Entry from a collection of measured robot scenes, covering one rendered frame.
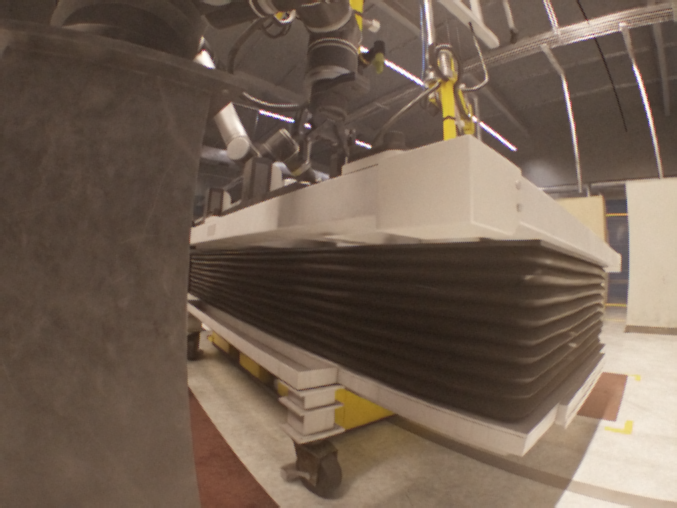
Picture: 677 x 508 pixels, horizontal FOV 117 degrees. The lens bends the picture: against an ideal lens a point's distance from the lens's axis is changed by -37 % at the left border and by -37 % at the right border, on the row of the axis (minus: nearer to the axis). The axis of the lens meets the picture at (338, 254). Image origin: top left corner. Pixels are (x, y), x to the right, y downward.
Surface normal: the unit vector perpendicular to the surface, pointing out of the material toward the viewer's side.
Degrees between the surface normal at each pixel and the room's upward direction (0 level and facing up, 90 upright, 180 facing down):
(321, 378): 90
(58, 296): 90
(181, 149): 90
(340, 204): 90
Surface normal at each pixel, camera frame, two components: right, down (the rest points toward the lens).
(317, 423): 0.60, 0.00
